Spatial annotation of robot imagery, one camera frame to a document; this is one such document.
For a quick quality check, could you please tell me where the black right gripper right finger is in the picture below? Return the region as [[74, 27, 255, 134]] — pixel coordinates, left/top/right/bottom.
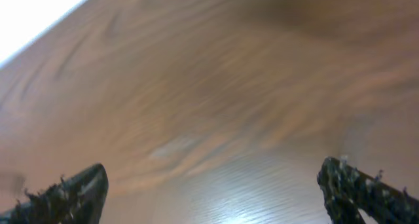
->
[[317, 157, 418, 224]]

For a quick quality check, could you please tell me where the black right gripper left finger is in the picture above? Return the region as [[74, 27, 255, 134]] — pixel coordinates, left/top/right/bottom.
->
[[1, 163, 109, 224]]

